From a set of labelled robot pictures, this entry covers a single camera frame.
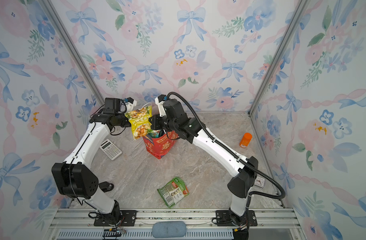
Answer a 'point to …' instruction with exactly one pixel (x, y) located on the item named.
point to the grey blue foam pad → (169, 229)
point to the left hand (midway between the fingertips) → (145, 118)
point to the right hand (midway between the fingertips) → (148, 118)
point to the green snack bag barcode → (173, 191)
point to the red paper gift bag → (159, 143)
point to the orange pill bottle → (245, 140)
